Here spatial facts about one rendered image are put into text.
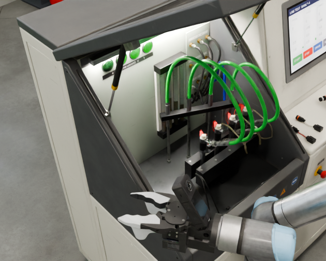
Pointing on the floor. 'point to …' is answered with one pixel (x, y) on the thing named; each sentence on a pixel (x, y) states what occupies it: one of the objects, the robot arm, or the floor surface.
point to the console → (290, 93)
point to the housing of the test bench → (120, 10)
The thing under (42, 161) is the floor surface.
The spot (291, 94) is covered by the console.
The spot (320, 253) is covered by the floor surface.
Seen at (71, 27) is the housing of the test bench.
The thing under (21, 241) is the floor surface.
